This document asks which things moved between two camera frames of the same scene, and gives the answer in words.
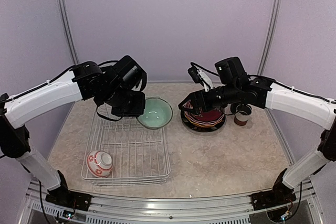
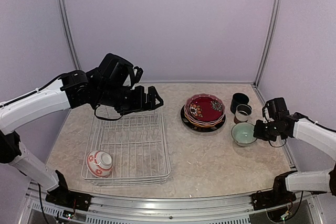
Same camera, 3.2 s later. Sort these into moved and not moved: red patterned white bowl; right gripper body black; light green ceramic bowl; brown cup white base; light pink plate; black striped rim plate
Moved: light green ceramic bowl; right gripper body black
Not moved: red patterned white bowl; brown cup white base; light pink plate; black striped rim plate
